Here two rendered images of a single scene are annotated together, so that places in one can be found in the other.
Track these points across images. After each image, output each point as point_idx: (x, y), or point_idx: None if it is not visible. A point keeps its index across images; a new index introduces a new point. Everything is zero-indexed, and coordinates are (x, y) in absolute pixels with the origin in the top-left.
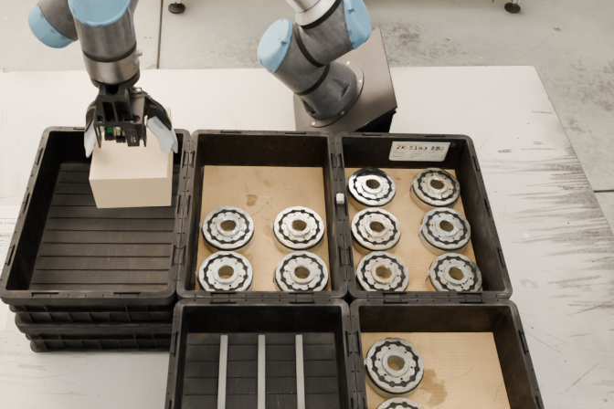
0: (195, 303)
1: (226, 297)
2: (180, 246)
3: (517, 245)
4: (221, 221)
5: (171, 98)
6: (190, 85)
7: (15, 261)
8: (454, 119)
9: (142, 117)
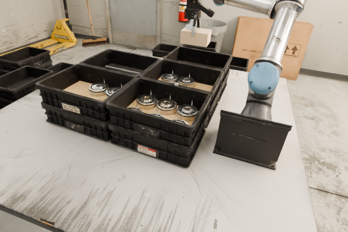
0: (158, 60)
1: (156, 63)
2: (177, 61)
3: (144, 186)
4: (188, 78)
5: (273, 110)
6: (282, 115)
7: (187, 49)
8: (252, 208)
9: (187, 9)
